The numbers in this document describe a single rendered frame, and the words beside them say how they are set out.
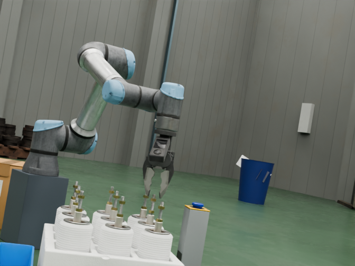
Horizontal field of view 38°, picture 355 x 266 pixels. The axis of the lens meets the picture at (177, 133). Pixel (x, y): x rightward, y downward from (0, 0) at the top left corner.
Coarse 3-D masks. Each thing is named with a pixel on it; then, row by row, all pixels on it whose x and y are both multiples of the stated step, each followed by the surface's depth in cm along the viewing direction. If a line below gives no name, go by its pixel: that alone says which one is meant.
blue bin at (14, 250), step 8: (0, 248) 162; (8, 248) 164; (16, 248) 164; (24, 248) 165; (32, 248) 162; (0, 256) 163; (8, 256) 164; (16, 256) 164; (24, 256) 165; (32, 256) 152; (0, 264) 163; (8, 264) 164; (16, 264) 164; (24, 264) 165; (32, 264) 144
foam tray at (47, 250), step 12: (48, 228) 168; (48, 240) 150; (48, 252) 138; (60, 252) 139; (72, 252) 140; (84, 252) 142; (96, 252) 145; (132, 252) 152; (48, 264) 138; (60, 264) 139; (72, 264) 139; (84, 264) 140; (96, 264) 141; (108, 264) 142; (120, 264) 143; (132, 264) 144; (144, 264) 144; (156, 264) 145; (168, 264) 146; (180, 264) 147
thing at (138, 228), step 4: (136, 224) 162; (140, 224) 162; (136, 228) 161; (140, 228) 160; (144, 228) 160; (136, 232) 161; (140, 232) 160; (136, 236) 161; (136, 240) 161; (132, 244) 162; (136, 244) 160; (136, 248) 160
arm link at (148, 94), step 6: (144, 90) 169; (150, 90) 171; (156, 90) 171; (144, 96) 169; (150, 96) 170; (144, 102) 169; (150, 102) 170; (138, 108) 171; (144, 108) 171; (150, 108) 172
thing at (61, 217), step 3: (60, 213) 158; (60, 216) 155; (63, 216) 155; (66, 216) 155; (69, 216) 155; (87, 216) 160; (60, 219) 155; (84, 219) 156; (87, 219) 157; (57, 222) 157; (57, 225) 156; (57, 228) 156; (57, 231) 156; (57, 234) 155; (54, 237) 157
